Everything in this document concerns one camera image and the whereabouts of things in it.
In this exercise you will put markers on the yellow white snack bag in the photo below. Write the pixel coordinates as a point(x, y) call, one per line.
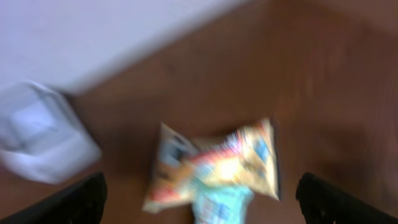
point(246, 156)

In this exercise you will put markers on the white barcode scanner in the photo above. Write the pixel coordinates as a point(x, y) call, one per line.
point(42, 139)

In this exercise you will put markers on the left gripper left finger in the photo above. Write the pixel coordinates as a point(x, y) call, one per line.
point(80, 203)

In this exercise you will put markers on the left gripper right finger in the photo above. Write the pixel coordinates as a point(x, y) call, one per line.
point(322, 203)

